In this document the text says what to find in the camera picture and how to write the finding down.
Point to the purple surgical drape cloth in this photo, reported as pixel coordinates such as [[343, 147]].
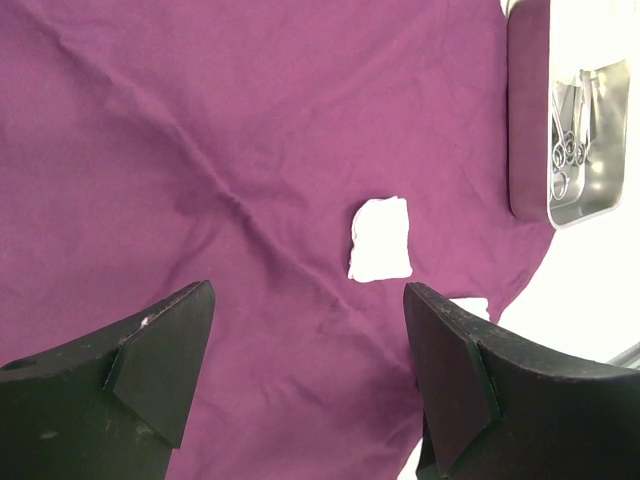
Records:
[[146, 145]]

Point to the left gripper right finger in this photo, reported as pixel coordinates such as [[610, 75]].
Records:
[[499, 406]]

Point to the stainless steel instrument tray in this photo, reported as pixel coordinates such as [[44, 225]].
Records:
[[568, 82]]

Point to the white gauze pad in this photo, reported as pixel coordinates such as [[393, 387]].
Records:
[[380, 248], [475, 306]]

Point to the steel hemostat ring handled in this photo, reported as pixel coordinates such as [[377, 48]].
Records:
[[581, 117]]

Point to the steel forceps ring handled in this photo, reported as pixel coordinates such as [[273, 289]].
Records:
[[562, 151]]

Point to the white gauze pad top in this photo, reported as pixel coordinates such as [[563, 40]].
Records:
[[475, 306]]

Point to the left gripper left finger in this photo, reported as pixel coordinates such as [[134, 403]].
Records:
[[112, 404]]

